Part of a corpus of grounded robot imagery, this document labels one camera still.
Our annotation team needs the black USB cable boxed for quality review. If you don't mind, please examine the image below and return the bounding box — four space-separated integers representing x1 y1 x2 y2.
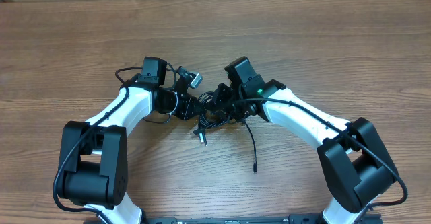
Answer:
192 91 236 147

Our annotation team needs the thin black USB-C cable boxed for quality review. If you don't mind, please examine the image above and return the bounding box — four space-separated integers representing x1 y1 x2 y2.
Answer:
240 119 259 175

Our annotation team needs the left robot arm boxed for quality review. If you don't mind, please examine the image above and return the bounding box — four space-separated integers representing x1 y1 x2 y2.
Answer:
52 57 203 223

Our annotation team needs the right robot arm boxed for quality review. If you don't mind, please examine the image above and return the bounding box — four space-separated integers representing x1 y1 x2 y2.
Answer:
206 57 399 223

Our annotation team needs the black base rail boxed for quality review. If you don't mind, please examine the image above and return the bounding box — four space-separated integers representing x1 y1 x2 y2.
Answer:
84 213 383 224

